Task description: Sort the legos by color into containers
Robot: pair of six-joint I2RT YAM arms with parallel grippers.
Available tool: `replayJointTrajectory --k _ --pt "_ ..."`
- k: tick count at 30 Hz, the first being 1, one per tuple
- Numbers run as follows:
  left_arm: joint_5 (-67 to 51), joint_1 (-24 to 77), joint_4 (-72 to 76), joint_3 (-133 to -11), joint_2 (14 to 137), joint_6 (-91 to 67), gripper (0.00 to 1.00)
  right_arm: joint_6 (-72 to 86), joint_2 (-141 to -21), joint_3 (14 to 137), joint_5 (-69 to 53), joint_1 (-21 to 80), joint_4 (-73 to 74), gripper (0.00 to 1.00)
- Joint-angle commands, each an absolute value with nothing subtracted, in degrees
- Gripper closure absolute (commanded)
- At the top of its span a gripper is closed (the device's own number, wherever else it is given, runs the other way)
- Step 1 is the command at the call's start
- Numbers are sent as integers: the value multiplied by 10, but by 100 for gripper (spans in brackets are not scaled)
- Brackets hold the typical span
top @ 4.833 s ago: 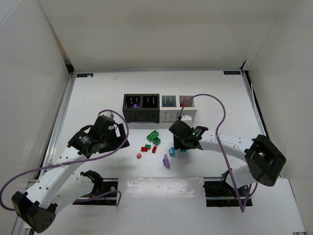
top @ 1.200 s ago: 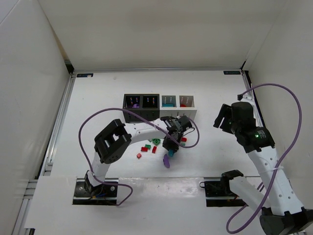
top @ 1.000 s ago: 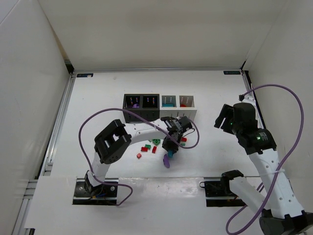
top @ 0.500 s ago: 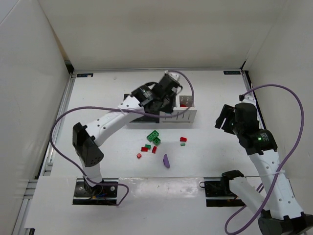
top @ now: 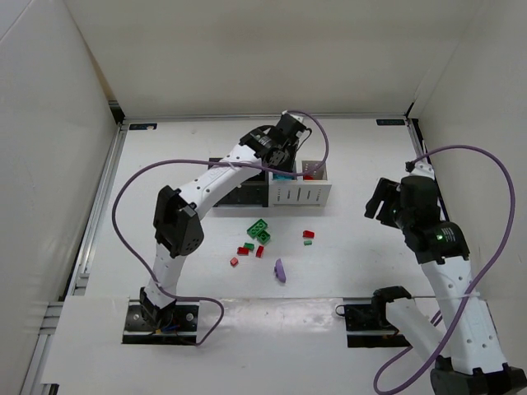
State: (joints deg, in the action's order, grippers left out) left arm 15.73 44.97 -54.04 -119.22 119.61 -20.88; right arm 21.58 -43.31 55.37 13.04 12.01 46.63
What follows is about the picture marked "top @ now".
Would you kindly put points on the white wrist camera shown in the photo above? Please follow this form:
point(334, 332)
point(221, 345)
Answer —
point(292, 123)
point(420, 168)

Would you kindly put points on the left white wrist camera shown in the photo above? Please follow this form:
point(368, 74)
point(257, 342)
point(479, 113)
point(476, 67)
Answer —
point(292, 123)

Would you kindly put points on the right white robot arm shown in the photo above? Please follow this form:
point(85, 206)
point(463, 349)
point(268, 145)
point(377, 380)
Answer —
point(467, 357)

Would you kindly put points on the purple lego piece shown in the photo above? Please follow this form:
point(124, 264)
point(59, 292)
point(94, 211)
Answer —
point(279, 271)

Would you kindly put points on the large green lego brick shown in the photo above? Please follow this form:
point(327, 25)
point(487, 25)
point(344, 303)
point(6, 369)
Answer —
point(256, 228)

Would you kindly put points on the white double bin container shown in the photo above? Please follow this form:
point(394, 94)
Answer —
point(298, 192)

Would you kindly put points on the light blue lego brick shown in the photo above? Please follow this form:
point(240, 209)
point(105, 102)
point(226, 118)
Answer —
point(282, 177)

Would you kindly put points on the blue label corner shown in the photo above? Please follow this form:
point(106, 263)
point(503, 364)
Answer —
point(390, 122)
point(142, 126)

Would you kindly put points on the square green lego brick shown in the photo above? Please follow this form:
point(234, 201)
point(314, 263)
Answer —
point(263, 237)

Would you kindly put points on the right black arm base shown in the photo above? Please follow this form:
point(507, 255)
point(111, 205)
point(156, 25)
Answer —
point(363, 330)

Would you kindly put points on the black double bin container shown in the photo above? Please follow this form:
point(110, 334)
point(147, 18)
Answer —
point(251, 193)

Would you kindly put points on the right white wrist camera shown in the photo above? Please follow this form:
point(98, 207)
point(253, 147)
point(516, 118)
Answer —
point(420, 168)

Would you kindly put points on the blue label right corner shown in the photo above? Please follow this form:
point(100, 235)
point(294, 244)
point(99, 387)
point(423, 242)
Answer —
point(390, 122)

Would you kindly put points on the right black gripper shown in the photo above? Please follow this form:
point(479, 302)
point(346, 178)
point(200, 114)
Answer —
point(380, 202)

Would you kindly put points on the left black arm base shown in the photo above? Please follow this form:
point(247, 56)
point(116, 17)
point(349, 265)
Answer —
point(177, 327)

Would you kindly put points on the red and green lego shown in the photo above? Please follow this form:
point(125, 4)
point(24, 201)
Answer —
point(243, 251)

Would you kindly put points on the small red lego brick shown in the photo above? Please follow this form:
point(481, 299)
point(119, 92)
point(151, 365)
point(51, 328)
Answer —
point(259, 251)

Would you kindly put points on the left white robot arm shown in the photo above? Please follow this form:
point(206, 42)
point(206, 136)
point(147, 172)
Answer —
point(178, 213)

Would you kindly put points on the blue label left corner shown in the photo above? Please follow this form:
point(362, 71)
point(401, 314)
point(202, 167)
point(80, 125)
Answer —
point(142, 126)

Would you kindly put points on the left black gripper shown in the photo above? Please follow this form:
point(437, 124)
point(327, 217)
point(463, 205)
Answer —
point(286, 163)

